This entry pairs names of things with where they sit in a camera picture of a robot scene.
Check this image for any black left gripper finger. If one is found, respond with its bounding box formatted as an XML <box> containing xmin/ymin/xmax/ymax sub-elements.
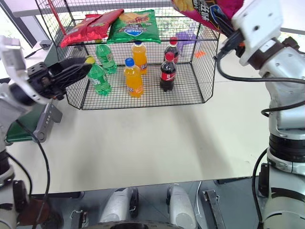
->
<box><xmin>61</xmin><ymin>63</ymin><xmax>93</xmax><ymax>91</ymax></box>
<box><xmin>57</xmin><ymin>56</ymin><xmax>89</xmax><ymax>71</ymax></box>

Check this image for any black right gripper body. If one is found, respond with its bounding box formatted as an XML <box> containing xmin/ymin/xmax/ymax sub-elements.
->
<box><xmin>220</xmin><ymin>16</ymin><xmax>246</xmax><ymax>58</ymax></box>

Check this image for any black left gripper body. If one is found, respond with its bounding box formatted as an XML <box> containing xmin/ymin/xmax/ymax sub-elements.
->
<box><xmin>27</xmin><ymin>62</ymin><xmax>68</xmax><ymax>101</ymax></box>

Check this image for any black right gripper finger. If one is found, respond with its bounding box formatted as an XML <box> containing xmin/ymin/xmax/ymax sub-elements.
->
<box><xmin>211</xmin><ymin>4</ymin><xmax>234</xmax><ymax>31</ymax></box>

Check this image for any magenta potato chips bag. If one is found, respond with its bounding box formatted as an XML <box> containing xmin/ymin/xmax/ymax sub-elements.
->
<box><xmin>170</xmin><ymin>0</ymin><xmax>245</xmax><ymax>37</ymax></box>

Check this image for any green belt conveyor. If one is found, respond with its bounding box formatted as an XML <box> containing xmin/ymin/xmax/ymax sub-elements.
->
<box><xmin>5</xmin><ymin>45</ymin><xmax>63</xmax><ymax>145</ymax></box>

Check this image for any green soda bottle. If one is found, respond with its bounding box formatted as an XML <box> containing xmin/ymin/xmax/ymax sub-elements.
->
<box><xmin>85</xmin><ymin>55</ymin><xmax>113</xmax><ymax>97</ymax></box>
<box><xmin>95</xmin><ymin>43</ymin><xmax>118</xmax><ymax>75</ymax></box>

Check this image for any large red chips bag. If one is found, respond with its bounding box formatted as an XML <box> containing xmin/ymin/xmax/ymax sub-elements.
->
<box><xmin>60</xmin><ymin>13</ymin><xmax>111</xmax><ymax>49</ymax></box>

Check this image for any purple bag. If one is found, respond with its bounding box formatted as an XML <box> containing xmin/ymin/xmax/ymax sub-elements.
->
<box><xmin>174</xmin><ymin>30</ymin><xmax>198</xmax><ymax>55</ymax></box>

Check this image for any small red chips bag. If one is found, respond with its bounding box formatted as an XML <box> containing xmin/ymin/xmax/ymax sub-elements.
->
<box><xmin>89</xmin><ymin>9</ymin><xmax>125</xmax><ymax>27</ymax></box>

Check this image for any orange soda bottle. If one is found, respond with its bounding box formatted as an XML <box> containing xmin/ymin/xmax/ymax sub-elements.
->
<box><xmin>123</xmin><ymin>57</ymin><xmax>144</xmax><ymax>99</ymax></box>
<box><xmin>131</xmin><ymin>41</ymin><xmax>149</xmax><ymax>75</ymax></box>

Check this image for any cola bottle red cap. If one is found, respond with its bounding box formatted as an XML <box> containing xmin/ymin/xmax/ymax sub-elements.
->
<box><xmin>163</xmin><ymin>40</ymin><xmax>180</xmax><ymax>65</ymax></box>
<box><xmin>159</xmin><ymin>52</ymin><xmax>177</xmax><ymax>93</ymax></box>

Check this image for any green potato chips bag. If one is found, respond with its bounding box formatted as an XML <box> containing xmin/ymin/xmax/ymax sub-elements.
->
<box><xmin>106</xmin><ymin>9</ymin><xmax>162</xmax><ymax>45</ymax></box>

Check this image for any silver robot leg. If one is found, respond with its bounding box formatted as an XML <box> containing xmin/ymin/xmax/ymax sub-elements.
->
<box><xmin>99</xmin><ymin>187</ymin><xmax>139</xmax><ymax>224</ymax></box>
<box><xmin>166</xmin><ymin>185</ymin><xmax>197</xmax><ymax>229</ymax></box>

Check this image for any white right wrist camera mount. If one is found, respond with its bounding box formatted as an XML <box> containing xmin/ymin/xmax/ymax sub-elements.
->
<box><xmin>230</xmin><ymin>0</ymin><xmax>285</xmax><ymax>67</ymax></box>

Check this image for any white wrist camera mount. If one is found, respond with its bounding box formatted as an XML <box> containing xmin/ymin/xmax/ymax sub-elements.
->
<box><xmin>230</xmin><ymin>0</ymin><xmax>285</xmax><ymax>67</ymax></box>
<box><xmin>0</xmin><ymin>35</ymin><xmax>50</xmax><ymax>105</ymax></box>

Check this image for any thin black desk cable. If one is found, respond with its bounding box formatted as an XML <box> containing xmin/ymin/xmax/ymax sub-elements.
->
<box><xmin>24</xmin><ymin>46</ymin><xmax>44</xmax><ymax>59</ymax></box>

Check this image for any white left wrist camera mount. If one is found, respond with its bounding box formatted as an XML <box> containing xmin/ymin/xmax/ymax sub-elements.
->
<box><xmin>0</xmin><ymin>35</ymin><xmax>50</xmax><ymax>105</ymax></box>

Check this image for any red wire frame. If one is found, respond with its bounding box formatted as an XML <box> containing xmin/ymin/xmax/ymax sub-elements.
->
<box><xmin>46</xmin><ymin>0</ymin><xmax>68</xmax><ymax>36</ymax></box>

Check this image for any black wire rack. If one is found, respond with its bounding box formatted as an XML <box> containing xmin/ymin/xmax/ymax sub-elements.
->
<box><xmin>35</xmin><ymin>0</ymin><xmax>221</xmax><ymax>111</ymax></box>

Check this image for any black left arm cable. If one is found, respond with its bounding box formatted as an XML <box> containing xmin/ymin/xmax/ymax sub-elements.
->
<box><xmin>14</xmin><ymin>119</ymin><xmax>51</xmax><ymax>224</ymax></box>

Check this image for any black metal bracket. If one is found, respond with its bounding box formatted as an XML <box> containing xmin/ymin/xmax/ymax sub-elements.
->
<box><xmin>202</xmin><ymin>189</ymin><xmax>226</xmax><ymax>229</ymax></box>
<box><xmin>70</xmin><ymin>209</ymin><xmax>88</xmax><ymax>229</ymax></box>

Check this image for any thin white cable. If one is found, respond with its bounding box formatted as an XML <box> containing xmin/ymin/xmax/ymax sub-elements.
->
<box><xmin>194</xmin><ymin>181</ymin><xmax>203</xmax><ymax>217</ymax></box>

